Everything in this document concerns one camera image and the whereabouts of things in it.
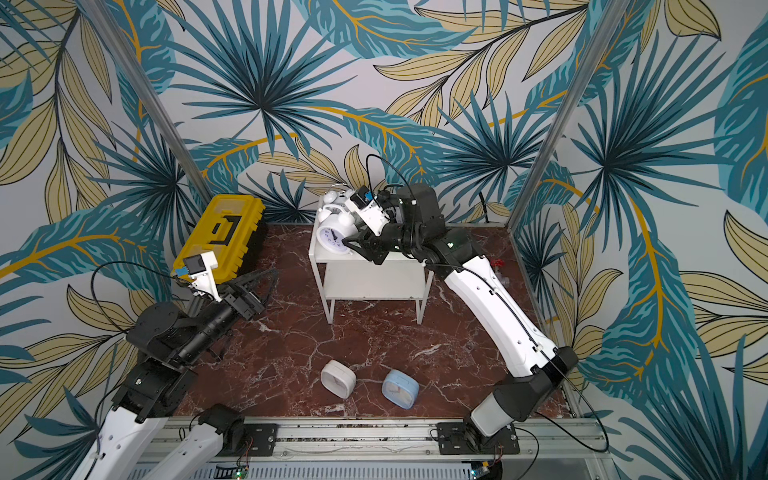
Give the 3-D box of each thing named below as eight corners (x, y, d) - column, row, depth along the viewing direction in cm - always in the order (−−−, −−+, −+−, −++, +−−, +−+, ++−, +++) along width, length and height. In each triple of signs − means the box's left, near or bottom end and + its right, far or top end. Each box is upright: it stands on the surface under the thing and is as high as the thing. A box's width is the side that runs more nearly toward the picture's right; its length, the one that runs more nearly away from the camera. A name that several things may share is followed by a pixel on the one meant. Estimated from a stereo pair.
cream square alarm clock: (321, 388, 83) (315, 379, 76) (331, 368, 87) (327, 356, 80) (349, 401, 81) (346, 392, 74) (358, 379, 85) (356, 369, 78)
